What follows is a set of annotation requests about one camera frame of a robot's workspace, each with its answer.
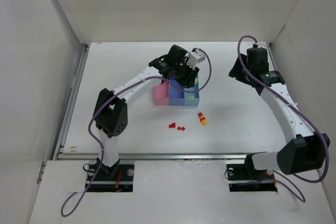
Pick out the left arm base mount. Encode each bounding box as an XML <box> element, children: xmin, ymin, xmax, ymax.
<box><xmin>88</xmin><ymin>161</ymin><xmax>134</xmax><ymax>193</ymax></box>

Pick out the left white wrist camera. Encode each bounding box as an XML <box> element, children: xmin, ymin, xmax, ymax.
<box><xmin>186</xmin><ymin>49</ymin><xmax>206</xmax><ymax>69</ymax></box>

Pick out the pink container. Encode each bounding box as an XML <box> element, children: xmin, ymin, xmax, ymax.
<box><xmin>153</xmin><ymin>82</ymin><xmax>170</xmax><ymax>106</ymax></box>

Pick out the metal front rail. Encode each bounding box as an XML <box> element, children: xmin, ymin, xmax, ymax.
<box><xmin>56</xmin><ymin>152</ymin><xmax>302</xmax><ymax>162</ymax></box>

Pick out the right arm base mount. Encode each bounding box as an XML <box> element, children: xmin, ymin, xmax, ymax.
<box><xmin>224</xmin><ymin>154</ymin><xmax>278</xmax><ymax>192</ymax></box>

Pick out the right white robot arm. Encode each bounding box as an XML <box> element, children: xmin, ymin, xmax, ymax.
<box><xmin>229</xmin><ymin>45</ymin><xmax>330</xmax><ymax>175</ymax></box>

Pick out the light blue container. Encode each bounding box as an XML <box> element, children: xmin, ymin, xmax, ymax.
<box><xmin>184</xmin><ymin>77</ymin><xmax>200</xmax><ymax>107</ymax></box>

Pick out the red yellow orange lego stack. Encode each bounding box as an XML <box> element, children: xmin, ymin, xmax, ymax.
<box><xmin>198</xmin><ymin>112</ymin><xmax>207</xmax><ymax>125</ymax></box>

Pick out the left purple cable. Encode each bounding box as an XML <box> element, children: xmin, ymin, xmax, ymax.
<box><xmin>60</xmin><ymin>48</ymin><xmax>213</xmax><ymax>218</ymax></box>

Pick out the dark blue container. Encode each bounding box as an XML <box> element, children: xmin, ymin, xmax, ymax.
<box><xmin>169</xmin><ymin>80</ymin><xmax>184</xmax><ymax>106</ymax></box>

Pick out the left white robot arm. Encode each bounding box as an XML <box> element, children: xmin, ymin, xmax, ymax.
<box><xmin>88</xmin><ymin>45</ymin><xmax>207</xmax><ymax>178</ymax></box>

